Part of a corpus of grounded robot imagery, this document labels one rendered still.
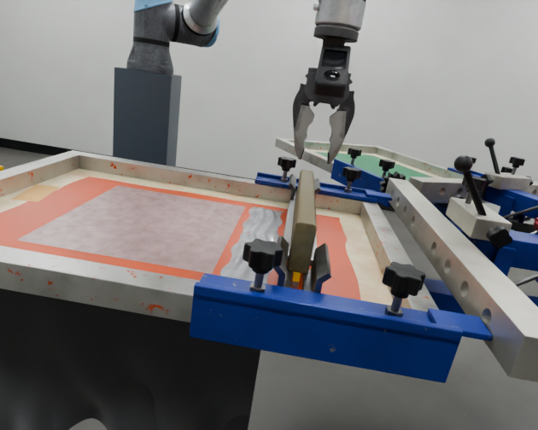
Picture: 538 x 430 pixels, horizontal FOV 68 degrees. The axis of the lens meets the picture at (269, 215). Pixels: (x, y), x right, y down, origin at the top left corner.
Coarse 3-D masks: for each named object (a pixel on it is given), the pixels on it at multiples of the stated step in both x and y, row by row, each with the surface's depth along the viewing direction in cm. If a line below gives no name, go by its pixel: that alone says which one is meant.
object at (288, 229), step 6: (294, 204) 85; (288, 210) 80; (294, 210) 81; (288, 216) 77; (288, 222) 73; (288, 228) 70; (288, 234) 68; (288, 240) 65; (288, 252) 61; (288, 258) 59; (312, 258) 60
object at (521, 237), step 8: (456, 224) 71; (464, 232) 68; (512, 232) 72; (520, 232) 72; (472, 240) 68; (480, 240) 68; (512, 240) 68; (520, 240) 68; (528, 240) 69; (536, 240) 69; (480, 248) 68; (488, 248) 68; (520, 248) 68; (528, 248) 68; (536, 248) 68; (488, 256) 69; (520, 256) 68; (528, 256) 68; (536, 256) 68; (512, 264) 69; (520, 264) 69; (528, 264) 69; (536, 264) 68
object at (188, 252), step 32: (0, 224) 64; (32, 224) 66; (64, 224) 68; (96, 224) 70; (128, 224) 72; (160, 224) 74; (64, 256) 58; (96, 256) 59; (128, 256) 60; (160, 256) 62; (192, 256) 64; (224, 256) 65; (352, 288) 61
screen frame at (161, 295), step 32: (64, 160) 94; (96, 160) 100; (128, 160) 101; (0, 192) 75; (224, 192) 99; (256, 192) 99; (288, 192) 98; (384, 224) 82; (0, 256) 48; (32, 256) 49; (384, 256) 68; (32, 288) 48; (64, 288) 48; (96, 288) 47; (128, 288) 47; (160, 288) 47; (192, 288) 48
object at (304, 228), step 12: (300, 180) 79; (312, 180) 79; (300, 192) 70; (312, 192) 70; (300, 204) 63; (312, 204) 63; (300, 216) 57; (312, 216) 58; (300, 228) 55; (312, 228) 54; (300, 240) 55; (312, 240) 55; (300, 252) 56; (312, 252) 56; (288, 264) 57; (300, 264) 56
